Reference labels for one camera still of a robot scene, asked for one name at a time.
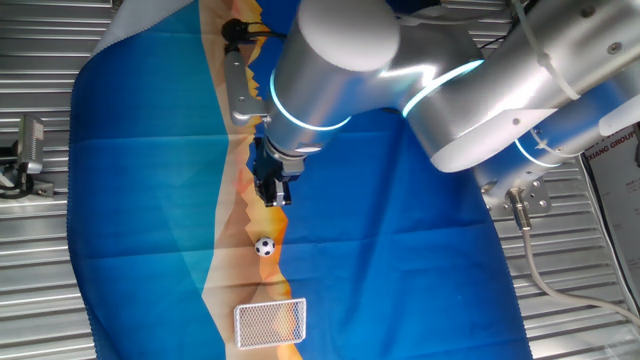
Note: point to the small black white soccer ball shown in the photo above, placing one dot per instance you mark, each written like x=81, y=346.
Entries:
x=265, y=246

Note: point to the white printed cardboard box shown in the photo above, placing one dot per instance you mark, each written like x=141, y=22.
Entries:
x=617, y=200

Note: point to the black clamp tool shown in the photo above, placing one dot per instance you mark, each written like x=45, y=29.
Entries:
x=30, y=189

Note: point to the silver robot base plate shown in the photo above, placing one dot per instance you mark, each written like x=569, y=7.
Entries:
x=540, y=202

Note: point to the silver camera on stand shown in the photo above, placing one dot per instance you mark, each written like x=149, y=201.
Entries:
x=31, y=142

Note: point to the blue landscape print cloth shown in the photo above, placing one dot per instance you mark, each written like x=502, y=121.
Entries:
x=375, y=250

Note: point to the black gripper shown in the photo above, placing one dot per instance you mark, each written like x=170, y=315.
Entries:
x=270, y=167

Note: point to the white mesh goal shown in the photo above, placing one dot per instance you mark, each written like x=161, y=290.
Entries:
x=270, y=323

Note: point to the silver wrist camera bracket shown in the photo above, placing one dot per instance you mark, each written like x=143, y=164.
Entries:
x=237, y=85

